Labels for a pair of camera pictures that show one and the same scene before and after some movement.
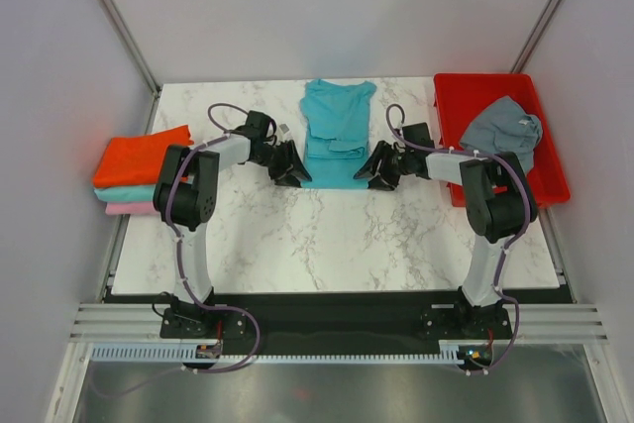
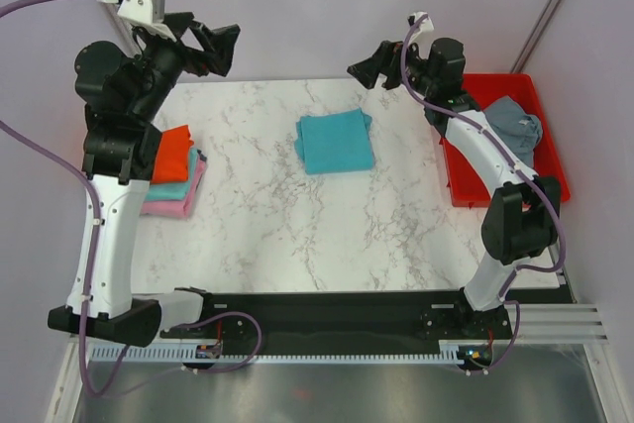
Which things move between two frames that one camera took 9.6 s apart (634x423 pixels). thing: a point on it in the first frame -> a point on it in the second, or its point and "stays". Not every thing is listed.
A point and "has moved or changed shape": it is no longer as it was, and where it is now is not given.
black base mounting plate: [335, 320] stays
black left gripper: [290, 161] -> [196, 60]
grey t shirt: [504, 128] stays
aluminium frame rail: [530, 322] stays
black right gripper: [369, 168] -> [386, 61]
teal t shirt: [337, 127] has moved or changed shape
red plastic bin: [460, 97] stays
